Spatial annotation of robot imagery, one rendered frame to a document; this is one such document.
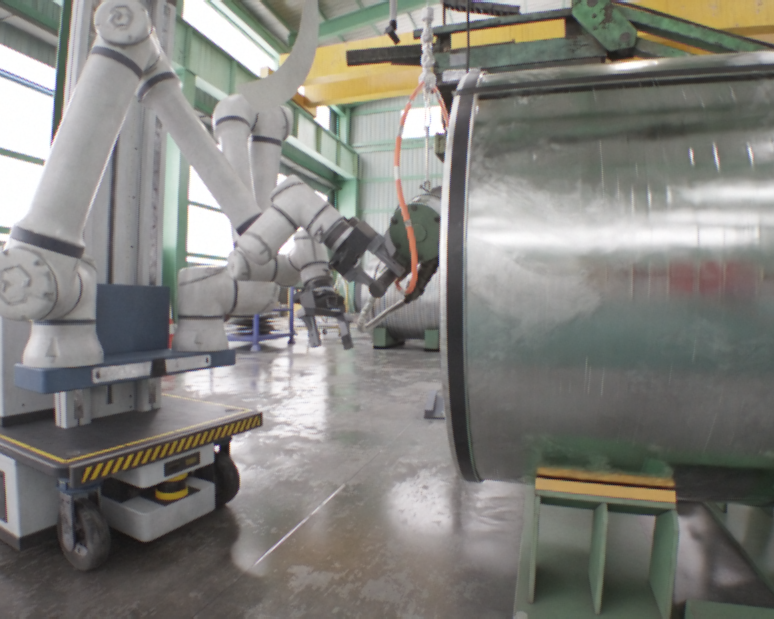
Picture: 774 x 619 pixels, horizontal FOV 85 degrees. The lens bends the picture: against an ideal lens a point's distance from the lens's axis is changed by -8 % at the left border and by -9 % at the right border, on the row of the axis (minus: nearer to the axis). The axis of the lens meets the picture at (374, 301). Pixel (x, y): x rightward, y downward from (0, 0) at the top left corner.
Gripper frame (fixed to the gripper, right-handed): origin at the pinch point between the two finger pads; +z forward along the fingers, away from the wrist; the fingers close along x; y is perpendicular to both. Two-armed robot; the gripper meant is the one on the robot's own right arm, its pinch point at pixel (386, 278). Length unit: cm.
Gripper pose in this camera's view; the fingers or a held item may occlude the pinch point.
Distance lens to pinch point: 110.8
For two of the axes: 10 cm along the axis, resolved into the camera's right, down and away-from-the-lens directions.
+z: 7.5, 6.6, 0.0
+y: -3.8, 4.2, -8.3
